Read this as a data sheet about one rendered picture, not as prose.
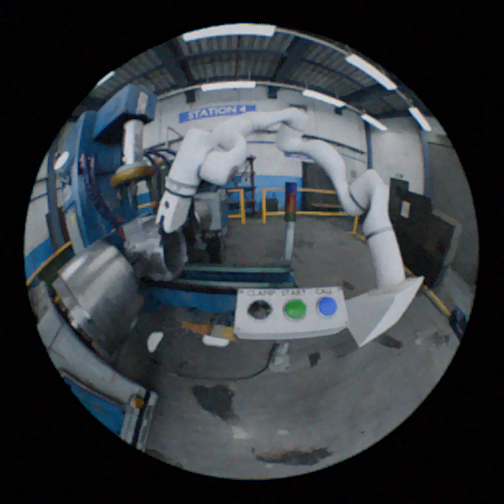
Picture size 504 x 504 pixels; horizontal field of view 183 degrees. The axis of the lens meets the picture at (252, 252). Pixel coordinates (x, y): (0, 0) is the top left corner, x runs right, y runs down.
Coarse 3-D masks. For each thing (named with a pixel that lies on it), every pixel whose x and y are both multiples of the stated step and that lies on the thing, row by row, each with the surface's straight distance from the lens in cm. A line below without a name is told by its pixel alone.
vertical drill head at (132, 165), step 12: (144, 96) 72; (144, 108) 69; (132, 120) 64; (132, 132) 62; (132, 144) 60; (132, 156) 59; (120, 168) 58; (132, 168) 53; (144, 168) 54; (120, 180) 54; (132, 180) 54; (144, 180) 67; (120, 192) 62; (132, 192) 66
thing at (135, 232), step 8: (152, 216) 63; (128, 224) 65; (136, 224) 56; (144, 224) 55; (152, 224) 58; (128, 232) 61; (136, 232) 57; (144, 232) 55; (128, 240) 63; (136, 240) 59; (144, 240) 55
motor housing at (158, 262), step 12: (156, 228) 56; (180, 240) 62; (132, 252) 58; (156, 252) 50; (168, 252) 67; (180, 252) 63; (144, 264) 55; (156, 264) 51; (168, 264) 64; (180, 264) 61
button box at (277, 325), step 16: (320, 288) 25; (336, 288) 26; (240, 304) 22; (272, 304) 22; (240, 320) 22; (256, 320) 21; (272, 320) 21; (288, 320) 22; (304, 320) 22; (320, 320) 23; (336, 320) 24; (240, 336) 24; (256, 336) 23; (272, 336) 23; (288, 336) 24; (304, 336) 25
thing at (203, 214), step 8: (200, 200) 84; (200, 208) 77; (208, 208) 84; (200, 216) 73; (208, 216) 81; (184, 224) 71; (200, 224) 72; (208, 224) 82; (184, 232) 76; (200, 232) 73; (192, 240) 75
